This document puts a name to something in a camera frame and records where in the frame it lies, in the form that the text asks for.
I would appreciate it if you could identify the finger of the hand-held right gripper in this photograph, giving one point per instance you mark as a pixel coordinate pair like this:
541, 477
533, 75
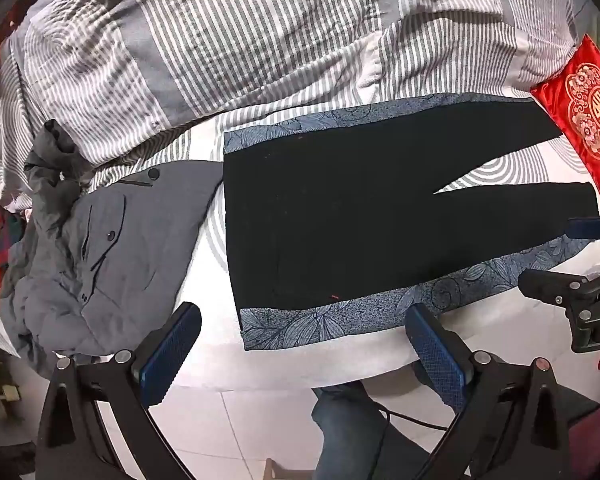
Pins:
555, 285
587, 227

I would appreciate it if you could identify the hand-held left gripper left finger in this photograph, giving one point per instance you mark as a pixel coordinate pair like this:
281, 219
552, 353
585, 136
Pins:
169, 357

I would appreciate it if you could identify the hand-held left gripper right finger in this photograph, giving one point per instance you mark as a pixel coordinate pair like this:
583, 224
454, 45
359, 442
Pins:
437, 360

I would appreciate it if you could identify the blue floral cloth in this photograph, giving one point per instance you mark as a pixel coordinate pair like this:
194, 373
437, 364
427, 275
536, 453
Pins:
320, 327

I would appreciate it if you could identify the person's leg in jeans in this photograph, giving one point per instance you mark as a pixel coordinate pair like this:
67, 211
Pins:
350, 430

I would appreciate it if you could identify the dark red cloth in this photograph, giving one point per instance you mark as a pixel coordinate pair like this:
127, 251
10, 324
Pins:
597, 445

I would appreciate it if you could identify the grey buttoned garment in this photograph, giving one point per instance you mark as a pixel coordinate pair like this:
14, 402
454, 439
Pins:
130, 240

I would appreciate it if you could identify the white paper sheet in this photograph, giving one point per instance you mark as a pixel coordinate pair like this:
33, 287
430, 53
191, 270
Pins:
0, 332

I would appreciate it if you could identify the grey striped quilt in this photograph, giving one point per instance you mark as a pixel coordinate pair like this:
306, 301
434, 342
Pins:
230, 35

